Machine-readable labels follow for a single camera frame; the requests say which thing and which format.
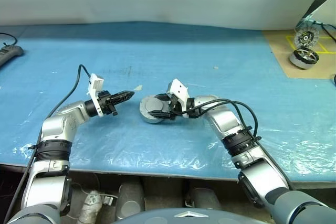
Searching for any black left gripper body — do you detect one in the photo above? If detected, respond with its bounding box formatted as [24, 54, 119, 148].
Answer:
[97, 90, 118, 116]

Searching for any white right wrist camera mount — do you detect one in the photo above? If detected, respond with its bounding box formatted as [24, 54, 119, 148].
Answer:
[167, 78, 196, 119]

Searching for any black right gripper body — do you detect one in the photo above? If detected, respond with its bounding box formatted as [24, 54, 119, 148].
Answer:
[169, 94, 182, 121]

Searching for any thin black device cable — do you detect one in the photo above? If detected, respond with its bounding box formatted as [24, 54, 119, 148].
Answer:
[0, 33, 18, 48]

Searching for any grey robot torso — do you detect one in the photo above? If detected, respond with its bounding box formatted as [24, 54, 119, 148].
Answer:
[110, 207, 274, 224]

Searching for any brown cardboard sheet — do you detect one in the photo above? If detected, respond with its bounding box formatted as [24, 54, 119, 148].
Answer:
[262, 29, 336, 79]

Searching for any white panel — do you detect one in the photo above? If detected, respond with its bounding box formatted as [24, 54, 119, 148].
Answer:
[306, 0, 336, 34]

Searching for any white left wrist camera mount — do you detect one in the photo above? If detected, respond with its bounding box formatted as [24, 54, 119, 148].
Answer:
[86, 73, 106, 118]

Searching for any silver motor end cover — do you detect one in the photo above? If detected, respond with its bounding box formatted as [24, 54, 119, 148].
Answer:
[139, 94, 169, 116]

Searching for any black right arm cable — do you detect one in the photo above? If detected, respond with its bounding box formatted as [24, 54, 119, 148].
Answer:
[181, 99, 259, 141]

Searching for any small white connector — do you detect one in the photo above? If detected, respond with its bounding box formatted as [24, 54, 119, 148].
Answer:
[101, 194, 117, 207]

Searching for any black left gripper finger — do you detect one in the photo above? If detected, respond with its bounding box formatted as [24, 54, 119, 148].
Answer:
[111, 91, 135, 100]
[113, 95, 134, 105]

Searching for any black background cable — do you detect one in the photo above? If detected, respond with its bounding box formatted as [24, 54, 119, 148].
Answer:
[311, 20, 336, 39]

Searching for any grey round metal part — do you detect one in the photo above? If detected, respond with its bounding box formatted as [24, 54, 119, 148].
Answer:
[138, 102, 173, 125]

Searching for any dark grey rounded shape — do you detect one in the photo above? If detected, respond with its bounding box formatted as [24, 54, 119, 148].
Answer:
[116, 179, 145, 220]
[184, 187, 222, 210]

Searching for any silver wheel on floor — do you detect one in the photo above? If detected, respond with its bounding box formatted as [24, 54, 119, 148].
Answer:
[290, 47, 320, 69]

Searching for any grey wrapped bundle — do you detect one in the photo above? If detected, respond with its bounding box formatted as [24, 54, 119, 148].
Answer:
[79, 189, 103, 224]

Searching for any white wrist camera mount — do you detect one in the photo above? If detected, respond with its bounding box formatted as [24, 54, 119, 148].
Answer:
[167, 78, 196, 119]
[86, 73, 106, 118]

